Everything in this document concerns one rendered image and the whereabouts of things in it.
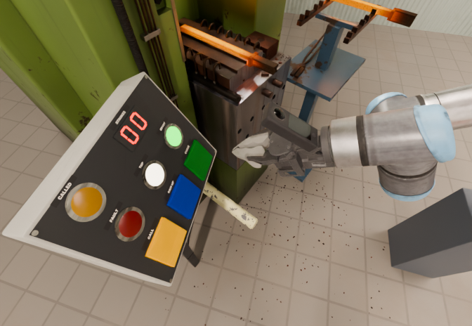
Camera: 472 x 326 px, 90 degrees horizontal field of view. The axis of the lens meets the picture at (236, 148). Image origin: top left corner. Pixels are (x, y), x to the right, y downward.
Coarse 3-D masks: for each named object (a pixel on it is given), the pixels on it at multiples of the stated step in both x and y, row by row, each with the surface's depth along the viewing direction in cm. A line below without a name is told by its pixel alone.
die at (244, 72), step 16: (208, 32) 96; (192, 48) 90; (208, 48) 90; (256, 48) 89; (192, 64) 88; (208, 64) 86; (224, 64) 84; (240, 64) 84; (224, 80) 83; (240, 80) 87
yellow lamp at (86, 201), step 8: (80, 192) 35; (88, 192) 36; (96, 192) 37; (72, 200) 34; (80, 200) 34; (88, 200) 35; (96, 200) 36; (72, 208) 34; (80, 208) 34; (88, 208) 35; (96, 208) 36; (88, 216) 35
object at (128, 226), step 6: (126, 216) 40; (132, 216) 41; (138, 216) 42; (120, 222) 39; (126, 222) 40; (132, 222) 41; (138, 222) 42; (120, 228) 39; (126, 228) 40; (132, 228) 41; (138, 228) 42; (126, 234) 40; (132, 234) 41
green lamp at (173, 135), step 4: (172, 128) 52; (176, 128) 53; (168, 132) 51; (172, 132) 52; (176, 132) 53; (180, 132) 54; (168, 136) 51; (172, 136) 51; (176, 136) 53; (180, 136) 54; (168, 140) 50; (172, 140) 51; (176, 140) 52; (180, 140) 53; (172, 144) 51; (176, 144) 52
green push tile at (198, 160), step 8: (192, 144) 57; (200, 144) 59; (192, 152) 56; (200, 152) 58; (208, 152) 61; (192, 160) 55; (200, 160) 58; (208, 160) 60; (192, 168) 55; (200, 168) 57; (208, 168) 60; (200, 176) 57
